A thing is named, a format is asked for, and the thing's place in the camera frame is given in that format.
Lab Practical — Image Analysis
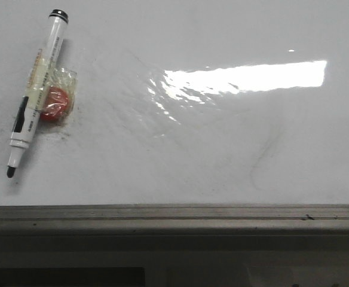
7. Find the red round magnet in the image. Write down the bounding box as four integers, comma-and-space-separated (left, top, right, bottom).
40, 86, 71, 122

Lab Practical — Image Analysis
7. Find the white whiteboard marker pen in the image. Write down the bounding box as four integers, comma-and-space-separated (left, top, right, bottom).
7, 9, 69, 178

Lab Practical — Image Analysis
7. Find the white whiteboard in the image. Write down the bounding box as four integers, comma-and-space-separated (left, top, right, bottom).
0, 1, 349, 205

